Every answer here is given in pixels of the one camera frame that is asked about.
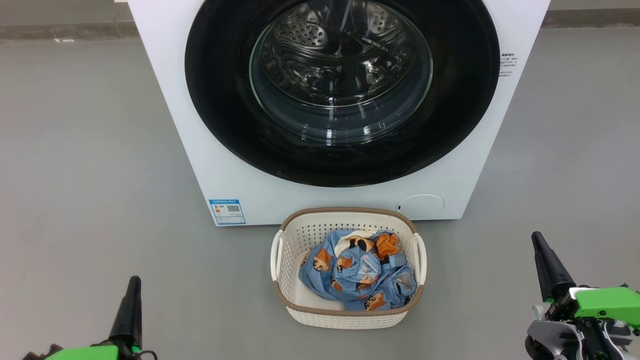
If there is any blue energy label sticker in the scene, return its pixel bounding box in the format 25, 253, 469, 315
208, 199, 246, 226

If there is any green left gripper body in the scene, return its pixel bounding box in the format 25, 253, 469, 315
22, 342, 157, 360

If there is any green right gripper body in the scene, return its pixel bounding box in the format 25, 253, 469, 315
544, 285, 640, 331

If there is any white front-load washing machine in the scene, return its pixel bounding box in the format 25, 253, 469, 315
127, 0, 551, 227

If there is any cream perforated laundry basket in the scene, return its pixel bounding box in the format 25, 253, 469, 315
270, 207, 428, 330

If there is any perforated steel washer drum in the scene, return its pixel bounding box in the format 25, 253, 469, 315
260, 0, 426, 108

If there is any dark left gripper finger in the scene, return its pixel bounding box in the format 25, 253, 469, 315
108, 275, 143, 351

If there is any round white filter cover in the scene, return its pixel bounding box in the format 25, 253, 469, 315
396, 194, 445, 217

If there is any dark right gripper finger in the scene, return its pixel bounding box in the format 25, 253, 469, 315
531, 231, 577, 301

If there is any washing machine glass door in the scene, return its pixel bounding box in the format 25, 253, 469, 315
184, 0, 501, 188

